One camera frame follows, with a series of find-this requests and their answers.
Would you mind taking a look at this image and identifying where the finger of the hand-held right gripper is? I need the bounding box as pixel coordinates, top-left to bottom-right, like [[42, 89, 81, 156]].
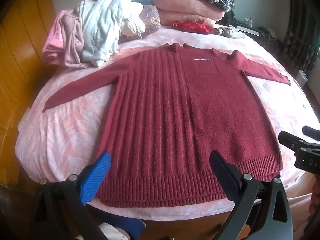
[[278, 130, 302, 155], [302, 125, 320, 141]]

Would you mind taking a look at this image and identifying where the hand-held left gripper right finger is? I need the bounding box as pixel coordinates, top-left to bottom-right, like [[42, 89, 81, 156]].
[[209, 151, 293, 240]]

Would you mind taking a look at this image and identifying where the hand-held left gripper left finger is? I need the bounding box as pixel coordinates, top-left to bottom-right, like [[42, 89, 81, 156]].
[[32, 151, 112, 240]]

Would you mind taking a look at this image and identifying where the dark red knit sweater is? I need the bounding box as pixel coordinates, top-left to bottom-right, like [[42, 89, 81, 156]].
[[42, 42, 292, 208]]

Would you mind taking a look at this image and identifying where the pink patterned bed sheet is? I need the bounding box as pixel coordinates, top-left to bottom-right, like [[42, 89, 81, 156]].
[[15, 26, 320, 220]]

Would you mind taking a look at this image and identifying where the dark patterned bag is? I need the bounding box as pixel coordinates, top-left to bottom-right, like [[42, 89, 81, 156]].
[[257, 26, 285, 53]]

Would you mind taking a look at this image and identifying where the dark patterned curtain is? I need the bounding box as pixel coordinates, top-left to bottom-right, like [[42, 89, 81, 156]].
[[282, 0, 320, 75]]

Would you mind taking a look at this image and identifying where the white box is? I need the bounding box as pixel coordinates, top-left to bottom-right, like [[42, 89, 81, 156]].
[[236, 25, 261, 37]]

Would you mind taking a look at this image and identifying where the grey crumpled item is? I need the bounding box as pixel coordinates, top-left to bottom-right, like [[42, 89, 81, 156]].
[[212, 26, 246, 39]]

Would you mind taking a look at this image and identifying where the mauve garment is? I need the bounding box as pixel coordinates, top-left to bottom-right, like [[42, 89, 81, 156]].
[[61, 14, 87, 68]]

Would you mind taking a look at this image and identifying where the light pink garment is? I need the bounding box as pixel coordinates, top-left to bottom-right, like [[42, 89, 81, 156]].
[[42, 9, 66, 65]]

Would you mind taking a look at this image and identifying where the white ribbed garment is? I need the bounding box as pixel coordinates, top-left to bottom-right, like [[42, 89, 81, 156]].
[[80, 0, 145, 67]]

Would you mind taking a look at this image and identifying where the red pouch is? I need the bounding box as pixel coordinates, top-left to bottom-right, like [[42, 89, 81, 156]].
[[171, 20, 213, 34]]

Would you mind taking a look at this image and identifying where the cream garment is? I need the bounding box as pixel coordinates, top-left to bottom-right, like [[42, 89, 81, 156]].
[[120, 17, 146, 40]]

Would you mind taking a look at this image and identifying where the purple patterned cloth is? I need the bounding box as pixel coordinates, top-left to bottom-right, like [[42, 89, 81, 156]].
[[119, 4, 161, 40]]

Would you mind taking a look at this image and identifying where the folded pink blanket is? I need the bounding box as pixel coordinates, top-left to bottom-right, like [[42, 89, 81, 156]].
[[150, 0, 225, 28]]

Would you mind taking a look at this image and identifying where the wooden bed frame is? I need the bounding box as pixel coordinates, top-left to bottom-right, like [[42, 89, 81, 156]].
[[85, 202, 250, 240]]

